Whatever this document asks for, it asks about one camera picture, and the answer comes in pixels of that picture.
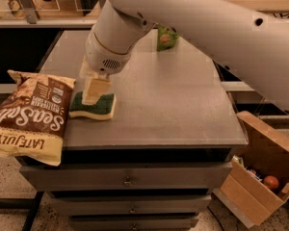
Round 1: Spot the brown sea salt chip bag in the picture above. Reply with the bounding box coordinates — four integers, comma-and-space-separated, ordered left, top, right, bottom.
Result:
0, 70, 75, 167

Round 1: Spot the green and yellow sponge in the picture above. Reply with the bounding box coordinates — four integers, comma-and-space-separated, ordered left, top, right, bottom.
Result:
69, 92, 117, 121

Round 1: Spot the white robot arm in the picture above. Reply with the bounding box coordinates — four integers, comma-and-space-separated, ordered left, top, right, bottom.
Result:
82, 0, 289, 115

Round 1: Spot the colourful packet in box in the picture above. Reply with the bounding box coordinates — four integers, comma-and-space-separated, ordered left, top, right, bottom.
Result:
232, 155, 262, 182

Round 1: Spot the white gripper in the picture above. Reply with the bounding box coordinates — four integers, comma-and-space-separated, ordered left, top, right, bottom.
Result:
78, 29, 133, 106

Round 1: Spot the orange bottle on shelf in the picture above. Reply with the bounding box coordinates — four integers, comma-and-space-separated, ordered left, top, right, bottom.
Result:
7, 0, 25, 18

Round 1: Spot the cardboard box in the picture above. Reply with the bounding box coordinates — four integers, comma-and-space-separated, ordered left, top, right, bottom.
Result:
217, 112, 289, 227

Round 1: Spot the grey metal drawer cabinet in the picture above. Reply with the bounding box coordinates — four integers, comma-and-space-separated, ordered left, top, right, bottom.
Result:
20, 32, 247, 231

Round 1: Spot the top drawer knob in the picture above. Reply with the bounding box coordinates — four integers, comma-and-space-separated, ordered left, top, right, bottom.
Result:
122, 177, 133, 188

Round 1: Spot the red apple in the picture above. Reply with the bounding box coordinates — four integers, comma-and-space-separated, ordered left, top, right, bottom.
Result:
263, 175, 279, 191

